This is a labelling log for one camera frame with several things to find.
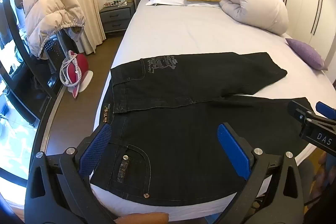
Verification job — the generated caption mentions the beige puffer jacket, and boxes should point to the beige puffer jacket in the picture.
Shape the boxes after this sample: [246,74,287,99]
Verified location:
[22,0,87,59]

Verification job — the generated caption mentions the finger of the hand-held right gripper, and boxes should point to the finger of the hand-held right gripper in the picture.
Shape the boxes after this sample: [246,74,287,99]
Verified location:
[287,100,319,126]
[315,101,336,122]

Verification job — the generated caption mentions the grey nightstand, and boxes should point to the grey nightstand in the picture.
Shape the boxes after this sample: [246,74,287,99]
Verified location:
[99,1,135,33]

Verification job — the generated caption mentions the bed with white sheet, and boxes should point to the bed with white sheet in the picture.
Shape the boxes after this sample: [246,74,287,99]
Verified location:
[91,0,336,222]

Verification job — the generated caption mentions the red bag with dotted strap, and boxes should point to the red bag with dotted strap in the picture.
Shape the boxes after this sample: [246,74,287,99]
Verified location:
[60,50,94,100]

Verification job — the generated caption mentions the rolled white duvet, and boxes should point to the rolled white duvet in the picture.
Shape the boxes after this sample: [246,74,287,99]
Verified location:
[218,0,289,35]

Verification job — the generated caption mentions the black perforated chair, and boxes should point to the black perforated chair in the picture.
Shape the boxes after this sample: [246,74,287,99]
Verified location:
[39,30,84,88]

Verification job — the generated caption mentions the purple cushion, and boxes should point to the purple cushion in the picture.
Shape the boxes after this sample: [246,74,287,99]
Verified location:
[286,38,328,71]

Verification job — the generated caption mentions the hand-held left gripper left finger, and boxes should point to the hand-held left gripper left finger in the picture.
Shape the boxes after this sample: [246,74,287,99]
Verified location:
[25,123,117,224]

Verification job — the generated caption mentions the black framed glass door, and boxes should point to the black framed glass door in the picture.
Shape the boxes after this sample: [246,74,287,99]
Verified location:
[0,0,62,188]

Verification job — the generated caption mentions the black denim pants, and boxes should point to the black denim pants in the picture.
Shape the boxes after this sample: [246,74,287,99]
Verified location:
[89,51,315,207]

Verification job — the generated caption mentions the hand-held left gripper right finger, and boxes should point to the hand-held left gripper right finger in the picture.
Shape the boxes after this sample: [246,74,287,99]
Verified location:
[217,123,311,224]

